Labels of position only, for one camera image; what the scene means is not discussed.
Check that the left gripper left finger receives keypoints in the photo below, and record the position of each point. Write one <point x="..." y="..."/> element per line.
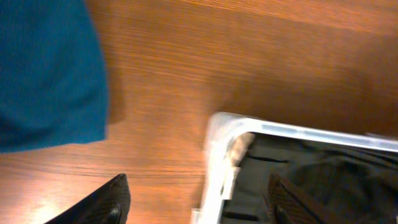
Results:
<point x="109" y="204"/>

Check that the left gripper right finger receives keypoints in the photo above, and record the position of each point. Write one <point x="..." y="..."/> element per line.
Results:
<point x="287" y="203"/>

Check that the black garment with tag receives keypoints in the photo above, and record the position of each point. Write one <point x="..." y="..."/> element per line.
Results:
<point x="355" y="183"/>

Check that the clear plastic storage bin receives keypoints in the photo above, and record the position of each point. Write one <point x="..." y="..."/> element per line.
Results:
<point x="225" y="130"/>

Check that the folded blue cloth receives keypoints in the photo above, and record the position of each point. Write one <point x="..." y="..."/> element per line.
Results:
<point x="53" y="77"/>

